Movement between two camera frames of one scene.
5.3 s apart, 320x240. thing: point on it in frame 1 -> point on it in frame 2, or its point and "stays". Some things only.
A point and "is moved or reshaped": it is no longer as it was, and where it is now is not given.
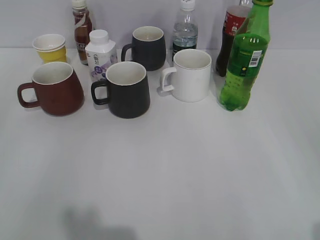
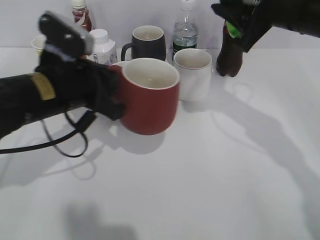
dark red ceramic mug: x=55 y=88 is moved or reshaped
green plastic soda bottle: x=247 y=55 -> x=233 y=31
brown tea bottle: x=83 y=26 stays
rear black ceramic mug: x=148 y=47 stays
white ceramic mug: x=190 y=79 stays
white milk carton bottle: x=102 y=54 stays
